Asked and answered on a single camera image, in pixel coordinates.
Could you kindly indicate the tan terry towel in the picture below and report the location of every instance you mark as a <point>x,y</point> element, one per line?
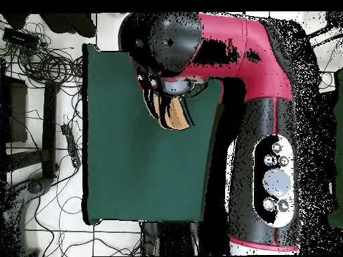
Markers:
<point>178,115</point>

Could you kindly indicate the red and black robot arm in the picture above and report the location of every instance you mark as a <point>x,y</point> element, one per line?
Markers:
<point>262,80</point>

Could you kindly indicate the dark flat panel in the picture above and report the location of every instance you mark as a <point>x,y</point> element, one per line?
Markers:
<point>17,112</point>

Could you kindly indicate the dark green tablecloth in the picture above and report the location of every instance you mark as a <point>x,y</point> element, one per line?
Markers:
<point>134,174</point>

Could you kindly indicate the black power strip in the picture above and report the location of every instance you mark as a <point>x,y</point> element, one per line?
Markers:
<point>71,146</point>

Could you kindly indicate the black floor bar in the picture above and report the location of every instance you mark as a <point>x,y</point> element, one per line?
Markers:
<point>49,128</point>

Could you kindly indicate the grey chair base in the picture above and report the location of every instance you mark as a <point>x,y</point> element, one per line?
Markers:
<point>36,186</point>

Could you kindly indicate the person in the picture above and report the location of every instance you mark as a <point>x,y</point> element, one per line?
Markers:
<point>77,25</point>

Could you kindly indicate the black power brick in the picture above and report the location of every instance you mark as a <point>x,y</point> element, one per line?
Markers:
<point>20,37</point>

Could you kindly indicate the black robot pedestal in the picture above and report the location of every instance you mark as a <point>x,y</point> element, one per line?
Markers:
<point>171,238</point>

